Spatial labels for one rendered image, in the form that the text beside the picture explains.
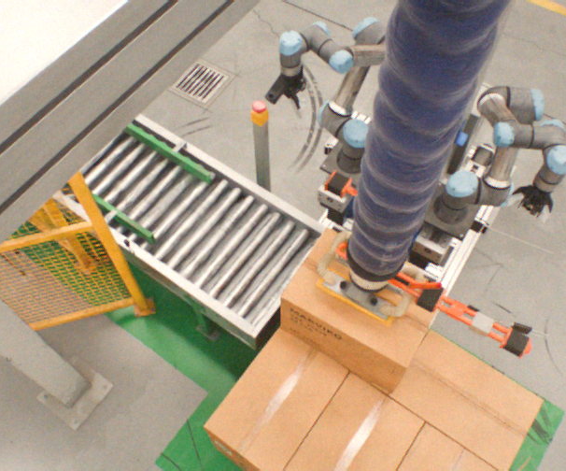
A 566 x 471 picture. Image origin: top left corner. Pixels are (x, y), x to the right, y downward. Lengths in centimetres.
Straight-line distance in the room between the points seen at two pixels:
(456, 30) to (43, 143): 99
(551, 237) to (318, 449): 211
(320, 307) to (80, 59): 222
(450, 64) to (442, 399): 189
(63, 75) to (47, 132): 4
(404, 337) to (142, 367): 161
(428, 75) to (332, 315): 141
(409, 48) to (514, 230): 282
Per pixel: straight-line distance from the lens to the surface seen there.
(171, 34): 49
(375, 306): 245
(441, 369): 299
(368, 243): 207
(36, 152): 44
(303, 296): 259
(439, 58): 136
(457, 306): 239
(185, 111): 442
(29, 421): 366
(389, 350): 254
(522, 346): 240
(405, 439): 287
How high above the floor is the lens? 332
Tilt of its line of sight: 61 degrees down
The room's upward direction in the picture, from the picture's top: straight up
